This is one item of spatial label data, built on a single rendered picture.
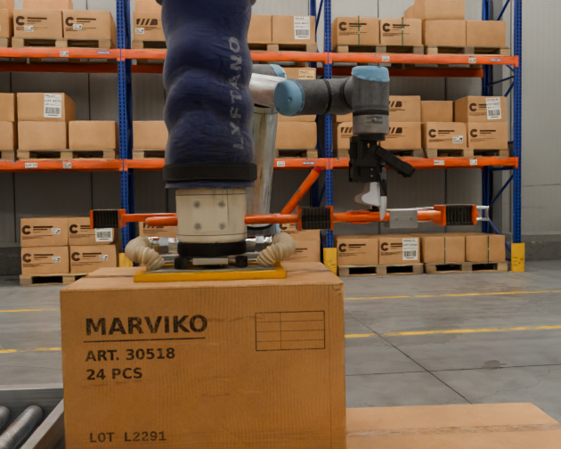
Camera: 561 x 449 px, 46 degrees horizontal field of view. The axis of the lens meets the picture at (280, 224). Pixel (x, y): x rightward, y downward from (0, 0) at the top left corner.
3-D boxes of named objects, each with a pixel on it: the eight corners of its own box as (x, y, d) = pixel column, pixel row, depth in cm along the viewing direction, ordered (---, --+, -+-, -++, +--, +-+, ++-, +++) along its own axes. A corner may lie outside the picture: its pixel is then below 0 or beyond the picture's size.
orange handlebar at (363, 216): (98, 231, 155) (97, 216, 155) (121, 224, 185) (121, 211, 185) (482, 222, 161) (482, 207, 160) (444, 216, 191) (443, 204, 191)
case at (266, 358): (65, 477, 139) (59, 289, 137) (104, 413, 179) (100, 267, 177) (346, 464, 143) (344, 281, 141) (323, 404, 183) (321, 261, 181)
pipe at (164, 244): (134, 266, 147) (133, 240, 147) (149, 255, 172) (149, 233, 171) (285, 262, 149) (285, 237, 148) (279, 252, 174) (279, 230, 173)
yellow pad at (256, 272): (133, 283, 145) (132, 261, 145) (140, 277, 155) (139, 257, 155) (286, 279, 147) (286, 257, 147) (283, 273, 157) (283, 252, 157)
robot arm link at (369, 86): (375, 70, 169) (397, 63, 159) (376, 119, 169) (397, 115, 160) (343, 68, 165) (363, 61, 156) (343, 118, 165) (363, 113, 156)
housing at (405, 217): (389, 228, 159) (389, 209, 159) (383, 226, 166) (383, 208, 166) (418, 227, 159) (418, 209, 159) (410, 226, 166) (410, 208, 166)
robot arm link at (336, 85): (313, 82, 175) (334, 74, 164) (350, 80, 180) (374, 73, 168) (315, 117, 176) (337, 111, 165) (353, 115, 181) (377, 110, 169)
